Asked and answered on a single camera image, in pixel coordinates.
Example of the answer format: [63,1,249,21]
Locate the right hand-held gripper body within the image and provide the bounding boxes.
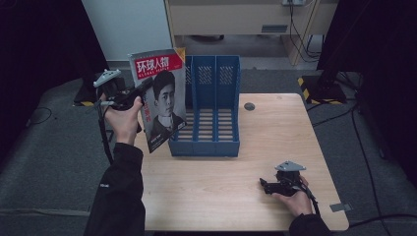
[274,159,307,198]

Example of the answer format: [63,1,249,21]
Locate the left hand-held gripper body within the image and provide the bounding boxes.
[92,69,146,112]

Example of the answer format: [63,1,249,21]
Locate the magazine with portrait cover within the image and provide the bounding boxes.
[128,47,188,154]

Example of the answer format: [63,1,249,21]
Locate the blue plastic file rack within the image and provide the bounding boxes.
[168,54,242,158]

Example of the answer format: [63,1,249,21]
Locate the person's right hand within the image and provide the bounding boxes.
[273,176,315,218]

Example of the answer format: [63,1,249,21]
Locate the person's left hand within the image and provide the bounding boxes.
[104,96,145,147]

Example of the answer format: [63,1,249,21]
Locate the black yellow striped stand base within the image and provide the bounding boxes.
[72,96,96,108]
[297,74,348,106]

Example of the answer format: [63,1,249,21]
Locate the grey tape piece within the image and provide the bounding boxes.
[328,203,353,213]

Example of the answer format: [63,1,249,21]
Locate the white panel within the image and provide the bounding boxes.
[81,0,174,62]

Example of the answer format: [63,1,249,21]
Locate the black curtain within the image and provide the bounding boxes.
[315,0,417,190]
[0,0,110,161]

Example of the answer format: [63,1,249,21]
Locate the beige cabinet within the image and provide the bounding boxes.
[164,0,339,66]

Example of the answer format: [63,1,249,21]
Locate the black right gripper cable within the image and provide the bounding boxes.
[298,182,322,216]

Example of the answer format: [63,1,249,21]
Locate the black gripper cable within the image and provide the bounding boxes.
[93,100,115,165]
[298,182,322,216]

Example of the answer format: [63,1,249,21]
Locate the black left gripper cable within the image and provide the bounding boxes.
[93,100,115,165]

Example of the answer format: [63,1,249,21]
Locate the black floor cable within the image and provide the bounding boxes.
[348,212,417,229]
[25,105,54,128]
[310,106,359,128]

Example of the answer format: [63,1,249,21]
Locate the hanging black cables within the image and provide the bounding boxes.
[287,0,325,64]

